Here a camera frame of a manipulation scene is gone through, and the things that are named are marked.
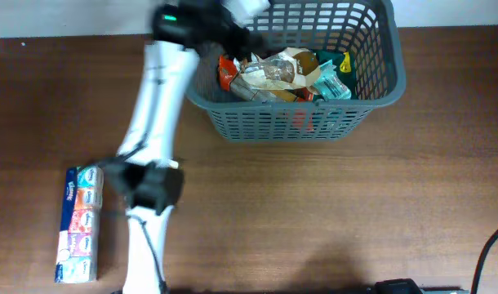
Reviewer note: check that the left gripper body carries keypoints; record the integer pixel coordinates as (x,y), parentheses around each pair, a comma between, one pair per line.
(241,45)

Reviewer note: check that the orange spaghetti pasta packet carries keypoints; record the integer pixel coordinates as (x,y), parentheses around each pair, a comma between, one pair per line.
(230,80)

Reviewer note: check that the beige brown snack bag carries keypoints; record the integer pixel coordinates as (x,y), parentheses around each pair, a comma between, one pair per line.
(290,69)

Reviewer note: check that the small light green packet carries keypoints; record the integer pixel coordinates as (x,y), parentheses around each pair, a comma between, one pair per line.
(328,84)

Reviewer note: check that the green Nescafe coffee bag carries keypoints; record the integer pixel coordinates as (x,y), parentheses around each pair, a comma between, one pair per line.
(345,68)

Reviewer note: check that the Kleenex tissue multipack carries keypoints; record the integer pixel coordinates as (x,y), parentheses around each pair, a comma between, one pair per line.
(76,258)

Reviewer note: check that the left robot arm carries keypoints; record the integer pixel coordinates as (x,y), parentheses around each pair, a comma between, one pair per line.
(143,170)

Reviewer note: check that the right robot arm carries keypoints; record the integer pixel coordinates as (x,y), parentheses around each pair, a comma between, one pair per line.
(409,286)

